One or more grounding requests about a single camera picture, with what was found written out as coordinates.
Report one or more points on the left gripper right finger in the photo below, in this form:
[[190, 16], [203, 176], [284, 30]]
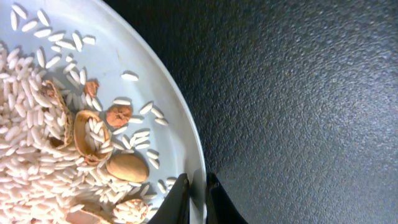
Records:
[[220, 209]]

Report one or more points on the round black serving tray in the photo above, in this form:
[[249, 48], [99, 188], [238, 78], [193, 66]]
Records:
[[295, 102]]

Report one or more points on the grey plate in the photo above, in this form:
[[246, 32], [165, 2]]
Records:
[[128, 68]]

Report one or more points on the rice and peanut shells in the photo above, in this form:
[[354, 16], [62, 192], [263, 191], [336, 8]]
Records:
[[64, 157]]

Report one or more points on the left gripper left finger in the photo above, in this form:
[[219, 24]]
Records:
[[175, 209]]

